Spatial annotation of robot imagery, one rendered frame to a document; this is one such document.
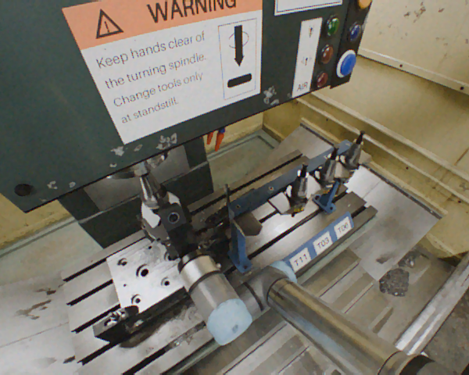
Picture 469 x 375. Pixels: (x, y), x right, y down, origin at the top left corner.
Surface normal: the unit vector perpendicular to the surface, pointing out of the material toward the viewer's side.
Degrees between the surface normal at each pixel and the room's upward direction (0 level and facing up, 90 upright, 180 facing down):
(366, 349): 40
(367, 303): 8
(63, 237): 0
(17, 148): 90
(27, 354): 24
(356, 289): 8
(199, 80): 90
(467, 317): 0
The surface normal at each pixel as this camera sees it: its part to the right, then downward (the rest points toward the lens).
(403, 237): -0.38, -0.43
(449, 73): -0.84, 0.44
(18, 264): -0.04, -0.66
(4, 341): 0.30, -0.78
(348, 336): -0.48, -0.84
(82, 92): 0.55, 0.61
